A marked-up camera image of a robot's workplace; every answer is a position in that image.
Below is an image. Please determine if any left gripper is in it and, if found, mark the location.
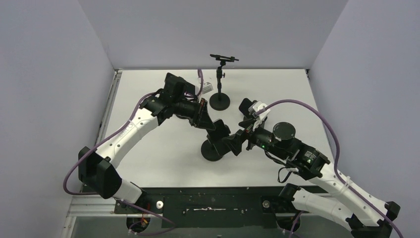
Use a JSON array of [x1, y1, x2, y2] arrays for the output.
[[172, 96, 216, 130]]

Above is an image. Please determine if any black phone stand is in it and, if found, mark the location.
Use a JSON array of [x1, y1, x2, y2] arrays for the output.
[[201, 139, 231, 162]]

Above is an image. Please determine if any silver black phone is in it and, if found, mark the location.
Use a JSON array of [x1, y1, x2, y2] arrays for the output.
[[216, 125, 231, 147]]

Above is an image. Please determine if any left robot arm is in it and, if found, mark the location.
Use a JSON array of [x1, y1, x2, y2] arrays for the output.
[[78, 73, 216, 213]]

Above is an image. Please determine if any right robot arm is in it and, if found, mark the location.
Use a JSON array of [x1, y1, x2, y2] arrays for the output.
[[222, 122, 400, 238]]

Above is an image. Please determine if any wooden base phone stand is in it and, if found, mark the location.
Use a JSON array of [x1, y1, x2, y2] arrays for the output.
[[240, 108, 254, 120]]

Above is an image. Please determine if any tall empty phone stand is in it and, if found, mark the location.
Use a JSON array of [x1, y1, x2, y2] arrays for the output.
[[209, 54, 239, 111]]

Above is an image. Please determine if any dark blue phone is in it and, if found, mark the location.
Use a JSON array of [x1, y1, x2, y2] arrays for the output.
[[239, 98, 257, 111]]

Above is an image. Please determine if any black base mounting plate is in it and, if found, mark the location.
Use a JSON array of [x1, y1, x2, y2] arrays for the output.
[[113, 186, 329, 229]]

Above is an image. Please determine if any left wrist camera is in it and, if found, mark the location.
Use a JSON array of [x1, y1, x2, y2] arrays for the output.
[[196, 82, 213, 97]]

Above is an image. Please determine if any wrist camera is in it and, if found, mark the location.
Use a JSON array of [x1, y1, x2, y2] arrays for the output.
[[248, 101, 270, 131], [196, 82, 213, 97]]

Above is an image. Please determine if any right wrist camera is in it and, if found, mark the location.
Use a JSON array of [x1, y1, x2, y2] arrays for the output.
[[248, 101, 270, 131]]

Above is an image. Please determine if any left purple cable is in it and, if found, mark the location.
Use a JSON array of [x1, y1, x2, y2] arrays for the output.
[[63, 68, 205, 196]]

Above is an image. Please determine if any purple cable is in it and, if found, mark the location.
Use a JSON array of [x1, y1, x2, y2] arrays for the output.
[[256, 99, 404, 238], [63, 68, 205, 196]]

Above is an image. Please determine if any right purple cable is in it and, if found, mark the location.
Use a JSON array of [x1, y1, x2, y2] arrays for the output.
[[256, 99, 404, 238]]

